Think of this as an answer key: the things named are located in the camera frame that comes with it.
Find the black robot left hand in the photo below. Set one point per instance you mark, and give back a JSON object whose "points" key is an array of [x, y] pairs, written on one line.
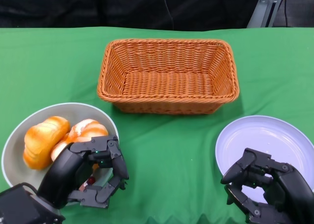
{"points": [[61, 175]]}

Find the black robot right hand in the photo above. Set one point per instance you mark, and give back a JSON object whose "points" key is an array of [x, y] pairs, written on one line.
{"points": [[289, 189]]}

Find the pink striped cake slice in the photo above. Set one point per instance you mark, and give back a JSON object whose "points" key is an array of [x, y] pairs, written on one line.
{"points": [[91, 180]]}

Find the long golden bread loaf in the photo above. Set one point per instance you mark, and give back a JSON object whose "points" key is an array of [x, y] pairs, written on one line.
{"points": [[41, 140]]}

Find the round pumpkin-shaped bread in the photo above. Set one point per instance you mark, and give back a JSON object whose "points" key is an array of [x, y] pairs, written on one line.
{"points": [[88, 128]]}

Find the grey ceramic bowl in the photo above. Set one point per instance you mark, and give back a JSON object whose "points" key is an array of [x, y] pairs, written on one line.
{"points": [[73, 111]]}

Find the lavender plate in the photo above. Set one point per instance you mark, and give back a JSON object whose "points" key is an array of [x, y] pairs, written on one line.
{"points": [[265, 133]]}

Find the orange wicker basket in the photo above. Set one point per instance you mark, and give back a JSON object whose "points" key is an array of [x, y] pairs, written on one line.
{"points": [[166, 86]]}

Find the green tablecloth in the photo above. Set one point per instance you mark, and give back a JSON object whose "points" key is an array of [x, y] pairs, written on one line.
{"points": [[171, 140]]}

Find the black backdrop cloth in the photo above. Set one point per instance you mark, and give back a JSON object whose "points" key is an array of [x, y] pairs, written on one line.
{"points": [[73, 8]]}

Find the grey metal frame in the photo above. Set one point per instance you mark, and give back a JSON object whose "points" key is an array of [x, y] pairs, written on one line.
{"points": [[257, 10]]}

